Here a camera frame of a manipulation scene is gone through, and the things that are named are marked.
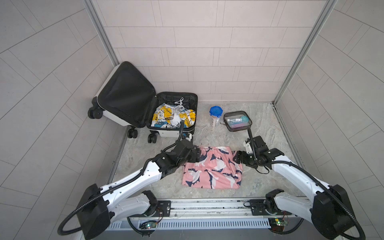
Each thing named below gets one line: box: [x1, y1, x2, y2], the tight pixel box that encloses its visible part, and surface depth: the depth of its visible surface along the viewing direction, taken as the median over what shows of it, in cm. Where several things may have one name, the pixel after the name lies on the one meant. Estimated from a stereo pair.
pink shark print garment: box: [181, 146, 243, 189], surface depth 82 cm
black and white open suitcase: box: [87, 61, 198, 144], surface depth 95 cm
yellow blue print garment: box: [150, 103, 196, 129], surface depth 98 cm
